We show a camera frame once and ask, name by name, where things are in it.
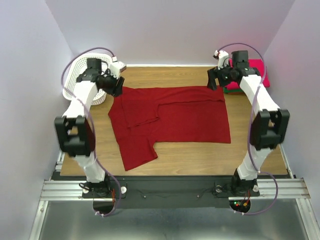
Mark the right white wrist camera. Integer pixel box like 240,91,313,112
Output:
213,50,229,70

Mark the folded green t shirt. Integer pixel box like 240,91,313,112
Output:
223,87,244,94

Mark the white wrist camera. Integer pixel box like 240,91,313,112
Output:
213,50,229,70
108,61,127,79

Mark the dark red t shirt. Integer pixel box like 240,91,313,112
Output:
108,86,231,171

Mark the aluminium frame rail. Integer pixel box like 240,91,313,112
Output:
40,178,310,201

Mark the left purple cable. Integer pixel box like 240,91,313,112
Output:
61,47,122,218

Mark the folded pink t shirt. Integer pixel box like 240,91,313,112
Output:
226,58,271,90

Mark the purple cable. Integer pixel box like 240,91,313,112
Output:
217,43,281,217
61,47,122,218

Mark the white perforated plastic basket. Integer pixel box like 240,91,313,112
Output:
62,52,112,105

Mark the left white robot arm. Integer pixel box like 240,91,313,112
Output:
54,58,126,198

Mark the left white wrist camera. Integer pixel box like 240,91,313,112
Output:
108,61,127,79

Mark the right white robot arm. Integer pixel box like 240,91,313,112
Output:
207,50,290,195

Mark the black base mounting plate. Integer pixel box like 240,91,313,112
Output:
79,175,260,214

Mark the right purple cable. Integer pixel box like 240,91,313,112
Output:
217,43,281,217

